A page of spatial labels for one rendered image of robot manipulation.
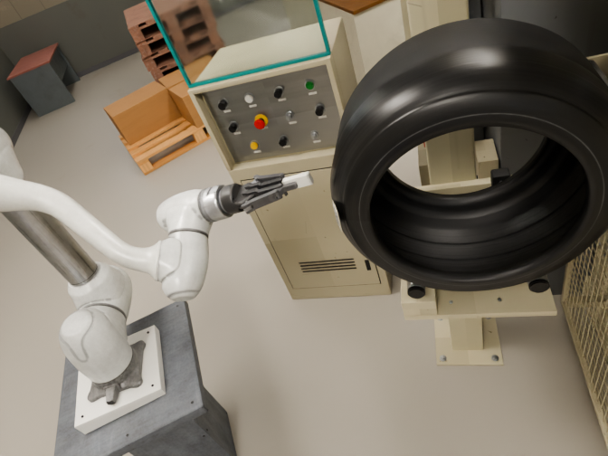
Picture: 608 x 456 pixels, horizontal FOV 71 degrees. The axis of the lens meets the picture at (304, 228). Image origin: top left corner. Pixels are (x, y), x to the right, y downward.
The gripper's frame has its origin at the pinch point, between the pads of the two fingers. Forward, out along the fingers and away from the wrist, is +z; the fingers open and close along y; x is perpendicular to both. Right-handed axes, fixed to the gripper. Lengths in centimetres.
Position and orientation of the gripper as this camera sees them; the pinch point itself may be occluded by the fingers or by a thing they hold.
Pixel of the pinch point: (298, 181)
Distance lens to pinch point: 102.5
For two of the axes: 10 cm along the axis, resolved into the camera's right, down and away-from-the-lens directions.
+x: 4.2, 6.9, 5.9
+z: 8.9, -2.0, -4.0
